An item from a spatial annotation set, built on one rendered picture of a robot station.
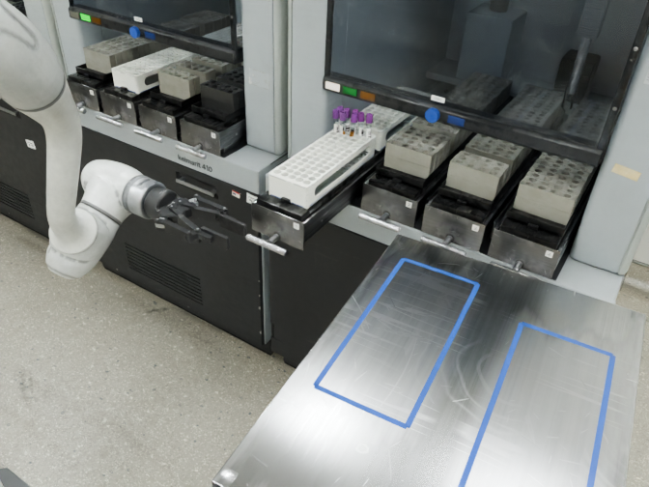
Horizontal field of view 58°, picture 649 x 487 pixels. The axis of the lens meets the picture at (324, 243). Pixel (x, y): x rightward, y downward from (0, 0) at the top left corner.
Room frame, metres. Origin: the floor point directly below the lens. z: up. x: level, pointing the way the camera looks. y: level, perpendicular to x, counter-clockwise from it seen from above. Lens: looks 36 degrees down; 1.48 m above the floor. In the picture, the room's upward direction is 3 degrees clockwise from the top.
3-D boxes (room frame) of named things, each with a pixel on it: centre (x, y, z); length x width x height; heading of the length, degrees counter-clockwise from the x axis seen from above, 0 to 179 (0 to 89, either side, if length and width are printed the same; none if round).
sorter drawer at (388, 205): (1.39, -0.30, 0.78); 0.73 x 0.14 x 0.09; 149
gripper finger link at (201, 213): (1.08, 0.28, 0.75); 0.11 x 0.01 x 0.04; 75
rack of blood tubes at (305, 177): (1.17, 0.01, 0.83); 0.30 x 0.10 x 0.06; 149
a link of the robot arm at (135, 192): (1.13, 0.41, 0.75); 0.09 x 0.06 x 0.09; 149
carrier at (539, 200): (1.03, -0.44, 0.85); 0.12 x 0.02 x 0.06; 58
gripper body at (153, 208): (1.09, 0.35, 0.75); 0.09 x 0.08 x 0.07; 59
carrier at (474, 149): (1.19, -0.36, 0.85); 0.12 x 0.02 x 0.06; 59
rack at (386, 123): (1.44, -0.15, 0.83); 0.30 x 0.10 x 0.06; 149
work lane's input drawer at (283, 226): (1.28, -0.06, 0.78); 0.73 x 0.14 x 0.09; 149
